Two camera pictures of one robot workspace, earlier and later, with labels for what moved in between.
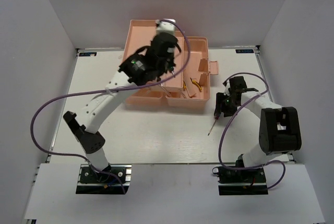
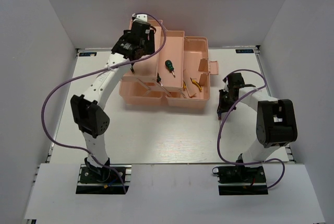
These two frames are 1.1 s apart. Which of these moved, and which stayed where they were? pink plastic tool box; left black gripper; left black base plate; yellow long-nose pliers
Moved: left black gripper
Stayed: pink plastic tool box; left black base plate; yellow long-nose pliers
